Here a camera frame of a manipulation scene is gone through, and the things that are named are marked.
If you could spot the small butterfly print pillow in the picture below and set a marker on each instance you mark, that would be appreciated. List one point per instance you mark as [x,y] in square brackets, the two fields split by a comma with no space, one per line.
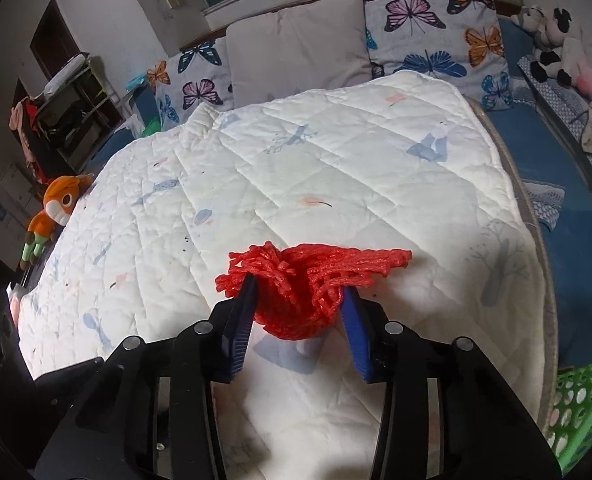
[195,80]

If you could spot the white quilted blanket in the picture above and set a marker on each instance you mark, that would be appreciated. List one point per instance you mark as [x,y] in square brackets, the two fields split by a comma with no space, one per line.
[326,160]

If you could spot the red foam fruit net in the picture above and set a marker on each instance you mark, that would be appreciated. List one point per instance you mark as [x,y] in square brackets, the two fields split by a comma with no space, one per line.
[301,285]

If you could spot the dark metal shelf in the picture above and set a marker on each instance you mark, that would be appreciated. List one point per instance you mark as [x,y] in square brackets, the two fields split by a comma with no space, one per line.
[70,110]

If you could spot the blue patterned folded blanket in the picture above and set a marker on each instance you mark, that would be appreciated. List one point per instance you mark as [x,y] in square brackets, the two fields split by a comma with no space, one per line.
[561,105]

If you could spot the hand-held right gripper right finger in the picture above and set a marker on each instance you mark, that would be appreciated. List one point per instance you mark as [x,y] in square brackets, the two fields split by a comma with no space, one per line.
[358,340]

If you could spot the wall socket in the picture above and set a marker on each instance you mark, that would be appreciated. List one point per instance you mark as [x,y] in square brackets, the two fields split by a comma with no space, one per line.
[175,2]

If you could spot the large butterfly print pillow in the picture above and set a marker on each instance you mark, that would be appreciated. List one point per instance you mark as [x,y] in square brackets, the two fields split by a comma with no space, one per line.
[426,35]

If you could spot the orange fox plush toy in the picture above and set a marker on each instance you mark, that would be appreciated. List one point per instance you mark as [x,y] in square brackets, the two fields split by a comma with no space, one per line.
[58,200]

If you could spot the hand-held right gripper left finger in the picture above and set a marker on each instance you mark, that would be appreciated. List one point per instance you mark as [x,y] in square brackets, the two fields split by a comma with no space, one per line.
[238,345]

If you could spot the brown door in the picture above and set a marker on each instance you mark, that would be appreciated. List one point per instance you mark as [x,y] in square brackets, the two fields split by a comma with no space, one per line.
[50,35]

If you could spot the green plastic mesh basket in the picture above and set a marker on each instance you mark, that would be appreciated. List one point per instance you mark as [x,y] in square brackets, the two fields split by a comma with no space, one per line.
[558,452]

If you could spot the small beige plush toy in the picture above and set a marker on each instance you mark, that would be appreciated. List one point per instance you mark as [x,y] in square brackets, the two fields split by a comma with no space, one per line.
[530,17]

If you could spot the plain grey pillow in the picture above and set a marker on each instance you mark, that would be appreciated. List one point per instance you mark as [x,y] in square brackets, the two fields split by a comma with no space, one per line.
[296,45]

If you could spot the black and white cow plush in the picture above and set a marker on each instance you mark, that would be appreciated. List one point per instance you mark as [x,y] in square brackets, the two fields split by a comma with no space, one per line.
[558,25]

